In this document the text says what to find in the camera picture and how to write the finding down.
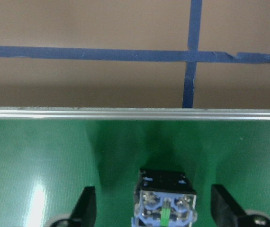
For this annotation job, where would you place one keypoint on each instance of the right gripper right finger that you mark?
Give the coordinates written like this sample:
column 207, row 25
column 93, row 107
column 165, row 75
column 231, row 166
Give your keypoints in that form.
column 225, row 211

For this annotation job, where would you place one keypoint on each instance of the yellow push button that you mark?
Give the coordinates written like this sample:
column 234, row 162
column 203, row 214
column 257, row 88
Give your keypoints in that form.
column 163, row 198

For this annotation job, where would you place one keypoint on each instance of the green conveyor belt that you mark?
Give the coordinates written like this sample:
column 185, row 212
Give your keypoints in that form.
column 48, row 155

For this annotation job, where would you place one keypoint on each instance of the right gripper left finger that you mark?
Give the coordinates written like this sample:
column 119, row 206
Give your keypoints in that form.
column 85, row 211

